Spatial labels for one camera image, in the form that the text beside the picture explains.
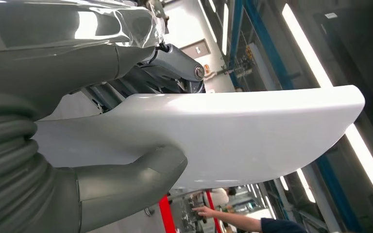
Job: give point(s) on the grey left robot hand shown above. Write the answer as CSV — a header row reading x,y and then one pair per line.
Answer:
x,y
45,64

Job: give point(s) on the red metal post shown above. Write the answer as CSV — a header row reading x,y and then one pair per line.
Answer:
x,y
167,215
213,215

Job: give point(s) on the grey wall panel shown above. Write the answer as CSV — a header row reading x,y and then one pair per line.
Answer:
x,y
194,49

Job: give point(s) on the ceiling light strip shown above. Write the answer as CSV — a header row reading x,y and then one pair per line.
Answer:
x,y
305,186
207,22
225,29
305,48

